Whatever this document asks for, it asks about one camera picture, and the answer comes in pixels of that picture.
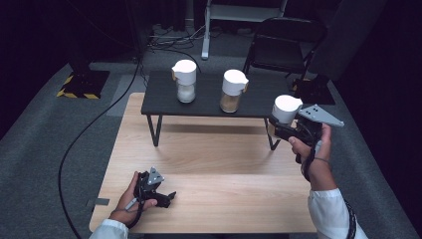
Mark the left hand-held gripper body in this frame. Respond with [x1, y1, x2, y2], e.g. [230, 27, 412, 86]
[133, 166, 172, 209]

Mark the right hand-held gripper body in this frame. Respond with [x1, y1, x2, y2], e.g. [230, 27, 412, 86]
[292, 104, 345, 148]

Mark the white-lidded jar of tan powder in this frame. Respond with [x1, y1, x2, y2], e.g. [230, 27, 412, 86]
[219, 68, 250, 115]
[266, 94, 304, 139]

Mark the black shelf with metal legs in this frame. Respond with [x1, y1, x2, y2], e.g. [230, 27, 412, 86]
[140, 71, 299, 151]

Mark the white-lidded jar of white powder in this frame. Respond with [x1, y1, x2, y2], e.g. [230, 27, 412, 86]
[170, 59, 198, 105]

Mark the person's right hand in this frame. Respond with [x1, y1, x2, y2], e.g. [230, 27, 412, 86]
[288, 122, 333, 165]

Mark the person's left hand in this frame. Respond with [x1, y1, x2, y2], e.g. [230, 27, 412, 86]
[108, 170, 159, 229]

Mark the black base with yellow stripes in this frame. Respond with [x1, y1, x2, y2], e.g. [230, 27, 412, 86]
[56, 69, 110, 101]
[291, 77, 336, 107]

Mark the black chair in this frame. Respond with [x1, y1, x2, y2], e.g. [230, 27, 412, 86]
[241, 16, 328, 101]

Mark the grey panel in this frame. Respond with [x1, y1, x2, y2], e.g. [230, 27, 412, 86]
[308, 0, 389, 83]

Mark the white metal stand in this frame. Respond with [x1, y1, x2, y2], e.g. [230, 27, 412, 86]
[200, 0, 289, 61]

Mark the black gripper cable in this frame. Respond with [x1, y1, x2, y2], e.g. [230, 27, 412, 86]
[298, 123, 358, 239]
[126, 185, 147, 231]

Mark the long black floor cable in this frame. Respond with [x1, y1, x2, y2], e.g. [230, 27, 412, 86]
[58, 49, 144, 239]

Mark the bundle of cables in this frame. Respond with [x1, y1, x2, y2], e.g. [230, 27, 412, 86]
[147, 23, 207, 54]

